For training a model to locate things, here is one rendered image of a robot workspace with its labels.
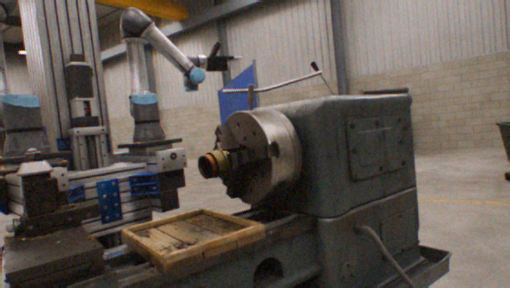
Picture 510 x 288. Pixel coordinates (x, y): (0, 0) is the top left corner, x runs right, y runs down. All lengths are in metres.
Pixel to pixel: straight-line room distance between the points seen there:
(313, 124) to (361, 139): 0.22
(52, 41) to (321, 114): 1.21
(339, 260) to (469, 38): 10.07
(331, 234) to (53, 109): 1.25
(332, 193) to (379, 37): 10.48
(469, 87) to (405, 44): 2.13
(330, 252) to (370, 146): 0.40
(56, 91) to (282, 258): 1.20
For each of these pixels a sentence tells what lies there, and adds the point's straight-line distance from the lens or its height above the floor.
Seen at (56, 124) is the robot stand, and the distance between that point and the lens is 1.70.
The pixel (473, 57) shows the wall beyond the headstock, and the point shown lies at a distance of 10.89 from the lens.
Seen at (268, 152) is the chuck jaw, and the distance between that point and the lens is 1.03.
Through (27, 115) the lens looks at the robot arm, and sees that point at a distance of 1.48.
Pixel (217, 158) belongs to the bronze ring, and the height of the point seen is 1.10.
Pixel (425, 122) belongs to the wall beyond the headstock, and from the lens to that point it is 10.97.
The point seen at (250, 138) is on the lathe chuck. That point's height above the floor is 1.14.
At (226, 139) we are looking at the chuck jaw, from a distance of 1.14.
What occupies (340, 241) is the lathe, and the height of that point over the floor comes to 0.78.
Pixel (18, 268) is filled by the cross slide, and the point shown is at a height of 0.97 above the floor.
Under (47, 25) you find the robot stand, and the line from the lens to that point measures 1.78.
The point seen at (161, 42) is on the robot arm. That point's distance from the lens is 1.75.
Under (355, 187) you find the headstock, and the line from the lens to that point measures 1.24.
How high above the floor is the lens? 1.18
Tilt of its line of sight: 3 degrees down
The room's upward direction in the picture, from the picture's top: 6 degrees counter-clockwise
